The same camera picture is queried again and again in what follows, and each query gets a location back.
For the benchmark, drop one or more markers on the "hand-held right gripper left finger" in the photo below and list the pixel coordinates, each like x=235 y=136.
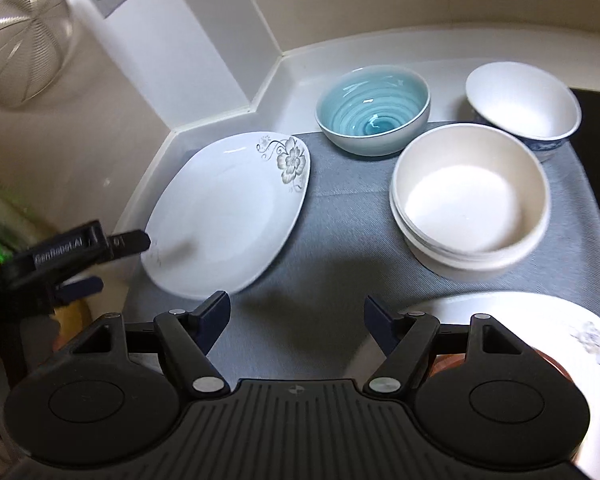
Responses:
x=216 y=317

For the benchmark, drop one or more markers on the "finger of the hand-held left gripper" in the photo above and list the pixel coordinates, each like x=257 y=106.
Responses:
x=130 y=244
x=82 y=289

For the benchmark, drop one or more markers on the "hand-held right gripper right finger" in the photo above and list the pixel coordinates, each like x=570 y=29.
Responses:
x=379 y=322

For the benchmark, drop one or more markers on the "white plate grey flower print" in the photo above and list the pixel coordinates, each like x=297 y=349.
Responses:
x=220 y=225

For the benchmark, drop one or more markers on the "plain cream bowl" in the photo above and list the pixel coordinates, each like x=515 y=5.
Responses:
x=467 y=195
x=460 y=267

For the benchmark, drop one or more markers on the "white plate blue flower print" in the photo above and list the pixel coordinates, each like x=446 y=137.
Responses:
x=525 y=320

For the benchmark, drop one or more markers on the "blue swirl ceramic bowl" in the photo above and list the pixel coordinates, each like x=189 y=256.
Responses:
x=372 y=110

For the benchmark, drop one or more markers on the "white bowl blue patterned outside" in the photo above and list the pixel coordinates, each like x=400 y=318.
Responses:
x=522 y=102

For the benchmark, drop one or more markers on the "grey counter mat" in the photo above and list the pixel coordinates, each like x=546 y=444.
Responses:
x=325 y=270

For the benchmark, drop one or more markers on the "small brown round object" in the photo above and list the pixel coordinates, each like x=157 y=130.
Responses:
x=450 y=362

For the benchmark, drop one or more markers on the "metal mesh strainer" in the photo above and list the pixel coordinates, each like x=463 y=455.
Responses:
x=20 y=40

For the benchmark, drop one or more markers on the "black glass gas stove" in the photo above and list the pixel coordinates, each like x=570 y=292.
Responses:
x=597 y=120

